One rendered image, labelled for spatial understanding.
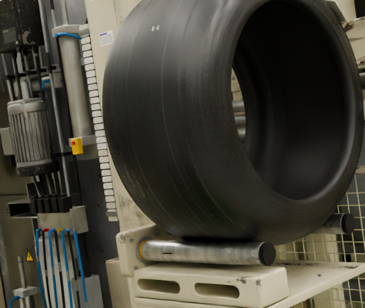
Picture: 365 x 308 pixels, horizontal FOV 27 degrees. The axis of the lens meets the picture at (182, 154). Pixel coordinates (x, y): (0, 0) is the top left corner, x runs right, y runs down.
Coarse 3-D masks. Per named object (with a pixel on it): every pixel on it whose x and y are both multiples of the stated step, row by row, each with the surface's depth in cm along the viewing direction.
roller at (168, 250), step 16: (160, 240) 164; (176, 240) 161; (144, 256) 166; (160, 256) 162; (176, 256) 158; (192, 256) 155; (208, 256) 152; (224, 256) 149; (240, 256) 146; (256, 256) 143; (272, 256) 144
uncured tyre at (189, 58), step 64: (192, 0) 141; (256, 0) 144; (320, 0) 160; (128, 64) 145; (192, 64) 135; (256, 64) 186; (320, 64) 177; (128, 128) 144; (192, 128) 135; (256, 128) 185; (320, 128) 180; (128, 192) 153; (192, 192) 140; (256, 192) 141; (320, 192) 156
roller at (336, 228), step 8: (336, 216) 164; (344, 216) 163; (352, 216) 164; (328, 224) 165; (336, 224) 163; (344, 224) 162; (352, 224) 164; (312, 232) 169; (320, 232) 167; (328, 232) 166; (336, 232) 164; (344, 232) 163
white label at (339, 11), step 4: (328, 0) 165; (332, 4) 165; (336, 4) 164; (332, 8) 166; (336, 8) 165; (336, 12) 166; (340, 12) 165; (340, 16) 167; (344, 16) 166; (340, 20) 168; (344, 20) 167
